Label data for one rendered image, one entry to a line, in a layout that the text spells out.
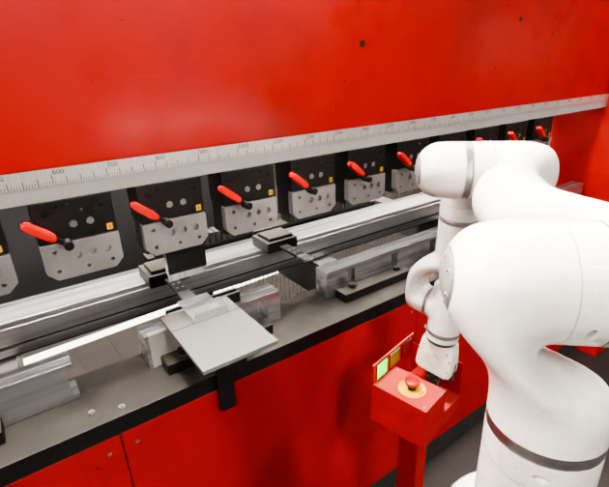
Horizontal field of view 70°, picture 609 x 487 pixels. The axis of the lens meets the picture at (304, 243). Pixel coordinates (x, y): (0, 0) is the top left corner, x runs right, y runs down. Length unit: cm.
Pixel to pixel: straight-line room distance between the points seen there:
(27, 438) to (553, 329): 100
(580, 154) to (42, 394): 253
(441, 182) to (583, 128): 197
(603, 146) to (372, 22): 165
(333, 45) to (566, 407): 99
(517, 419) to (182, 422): 84
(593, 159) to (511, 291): 231
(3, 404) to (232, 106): 81
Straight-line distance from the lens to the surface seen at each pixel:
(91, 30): 99
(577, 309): 44
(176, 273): 114
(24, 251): 158
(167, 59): 102
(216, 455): 130
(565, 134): 275
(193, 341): 104
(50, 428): 114
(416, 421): 121
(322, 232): 166
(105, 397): 116
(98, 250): 103
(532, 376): 47
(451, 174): 78
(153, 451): 119
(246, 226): 113
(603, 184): 270
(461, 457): 218
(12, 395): 116
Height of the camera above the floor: 156
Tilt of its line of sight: 22 degrees down
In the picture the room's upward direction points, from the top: 2 degrees counter-clockwise
